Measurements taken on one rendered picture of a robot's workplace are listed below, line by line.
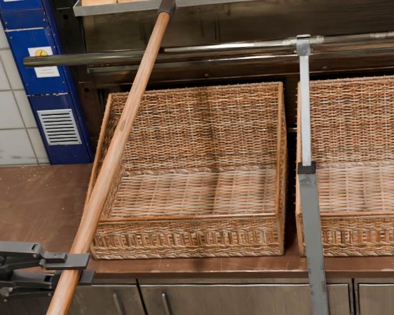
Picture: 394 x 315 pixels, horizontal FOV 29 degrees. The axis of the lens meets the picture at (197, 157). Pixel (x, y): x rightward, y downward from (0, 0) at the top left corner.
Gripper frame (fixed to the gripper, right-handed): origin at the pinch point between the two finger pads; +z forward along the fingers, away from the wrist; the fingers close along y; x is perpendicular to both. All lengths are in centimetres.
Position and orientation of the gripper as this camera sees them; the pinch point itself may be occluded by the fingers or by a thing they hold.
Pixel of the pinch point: (70, 269)
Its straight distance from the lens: 128.2
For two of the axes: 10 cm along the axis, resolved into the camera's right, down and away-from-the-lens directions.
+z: 9.8, -0.4, -2.0
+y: 1.5, 8.0, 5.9
